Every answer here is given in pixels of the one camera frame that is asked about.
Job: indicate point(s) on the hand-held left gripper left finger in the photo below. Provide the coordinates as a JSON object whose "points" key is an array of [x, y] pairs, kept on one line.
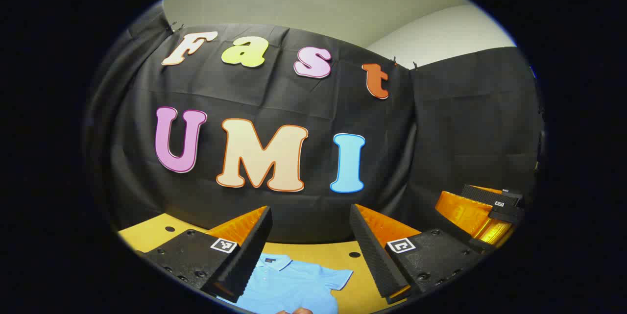
{"points": [[250, 255]]}

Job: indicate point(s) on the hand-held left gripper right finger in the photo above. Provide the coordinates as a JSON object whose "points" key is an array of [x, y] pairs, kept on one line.
{"points": [[372, 255]]}

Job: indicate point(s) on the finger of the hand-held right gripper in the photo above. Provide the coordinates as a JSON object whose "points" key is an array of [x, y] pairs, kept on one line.
{"points": [[507, 213], [490, 195]]}

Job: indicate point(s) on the light blue polo T-shirt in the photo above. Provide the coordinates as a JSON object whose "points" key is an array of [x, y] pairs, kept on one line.
{"points": [[294, 284]]}

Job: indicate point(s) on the dark metal stand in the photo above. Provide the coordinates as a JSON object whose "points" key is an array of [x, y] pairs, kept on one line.
{"points": [[542, 150]]}

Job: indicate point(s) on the black backdrop cloth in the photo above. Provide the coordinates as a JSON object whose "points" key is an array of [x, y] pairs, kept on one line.
{"points": [[294, 98]]}

